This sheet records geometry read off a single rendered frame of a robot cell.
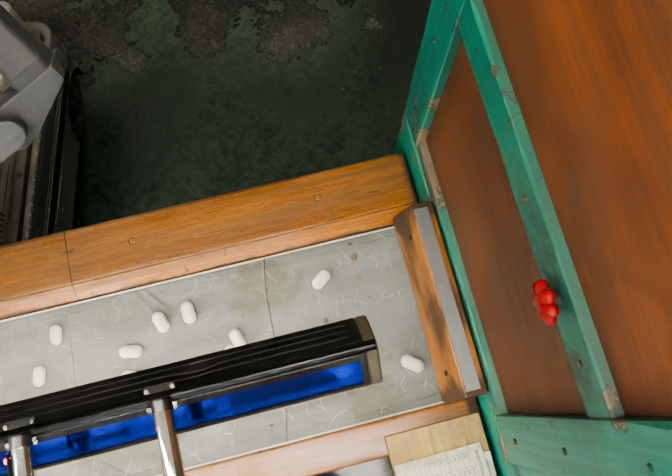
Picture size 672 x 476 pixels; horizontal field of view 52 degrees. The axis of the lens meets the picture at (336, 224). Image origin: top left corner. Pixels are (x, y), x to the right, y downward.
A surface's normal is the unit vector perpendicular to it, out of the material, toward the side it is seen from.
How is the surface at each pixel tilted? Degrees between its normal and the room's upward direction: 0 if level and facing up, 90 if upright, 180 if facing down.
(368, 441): 0
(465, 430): 0
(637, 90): 90
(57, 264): 0
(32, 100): 48
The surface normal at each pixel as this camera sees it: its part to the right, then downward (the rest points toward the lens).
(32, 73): 0.29, 0.48
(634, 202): -0.97, 0.23
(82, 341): 0.00, -0.25
